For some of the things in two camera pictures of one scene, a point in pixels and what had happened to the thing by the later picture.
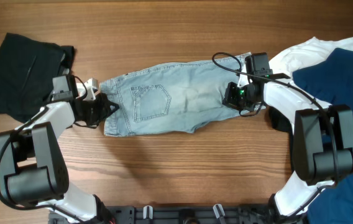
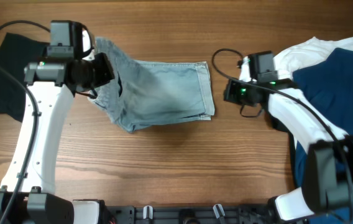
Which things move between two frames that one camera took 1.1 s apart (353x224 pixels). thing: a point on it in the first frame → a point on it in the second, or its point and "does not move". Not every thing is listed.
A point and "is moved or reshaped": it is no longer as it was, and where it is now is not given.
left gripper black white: [107, 106] → [107, 74]
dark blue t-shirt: [348, 78] does not move
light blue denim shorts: [171, 98] is moved or reshaped
